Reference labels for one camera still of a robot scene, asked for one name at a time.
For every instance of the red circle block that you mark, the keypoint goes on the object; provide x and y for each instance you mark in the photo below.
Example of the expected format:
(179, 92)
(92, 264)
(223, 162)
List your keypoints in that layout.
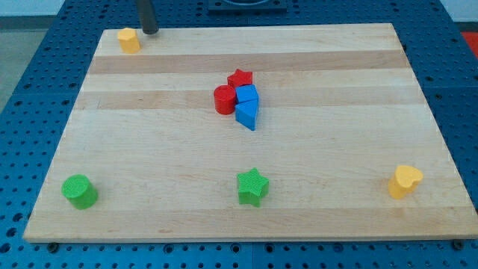
(225, 99)

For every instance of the blue cube block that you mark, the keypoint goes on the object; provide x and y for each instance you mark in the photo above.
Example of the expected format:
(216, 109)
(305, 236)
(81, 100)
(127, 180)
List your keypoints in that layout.
(246, 93)

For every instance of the green circle block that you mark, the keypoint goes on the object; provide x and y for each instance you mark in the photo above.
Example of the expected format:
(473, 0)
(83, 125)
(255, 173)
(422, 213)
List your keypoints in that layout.
(79, 191)

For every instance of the wooden board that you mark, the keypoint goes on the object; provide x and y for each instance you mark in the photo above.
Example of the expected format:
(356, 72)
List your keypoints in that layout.
(339, 109)

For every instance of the blue triangle block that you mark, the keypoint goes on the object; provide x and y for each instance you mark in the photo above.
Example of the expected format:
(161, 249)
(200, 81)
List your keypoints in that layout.
(246, 114)

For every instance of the yellow hexagon block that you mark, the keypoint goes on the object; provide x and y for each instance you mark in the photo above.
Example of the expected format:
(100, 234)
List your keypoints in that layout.
(128, 40)

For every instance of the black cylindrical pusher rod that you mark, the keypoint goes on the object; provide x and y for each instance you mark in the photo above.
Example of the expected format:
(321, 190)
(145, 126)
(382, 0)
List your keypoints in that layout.
(146, 14)

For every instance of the red star block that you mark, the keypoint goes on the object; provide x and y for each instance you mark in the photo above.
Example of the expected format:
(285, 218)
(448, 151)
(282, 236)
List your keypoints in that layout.
(240, 78)

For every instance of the green star block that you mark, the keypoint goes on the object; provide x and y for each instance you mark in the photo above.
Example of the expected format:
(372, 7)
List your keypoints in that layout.
(252, 187)

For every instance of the yellow heart block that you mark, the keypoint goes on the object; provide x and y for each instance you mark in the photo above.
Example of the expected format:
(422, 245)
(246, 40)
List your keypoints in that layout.
(404, 181)

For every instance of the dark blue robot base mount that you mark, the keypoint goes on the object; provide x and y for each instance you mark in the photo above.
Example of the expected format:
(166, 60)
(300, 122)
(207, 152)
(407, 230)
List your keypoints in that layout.
(222, 6)

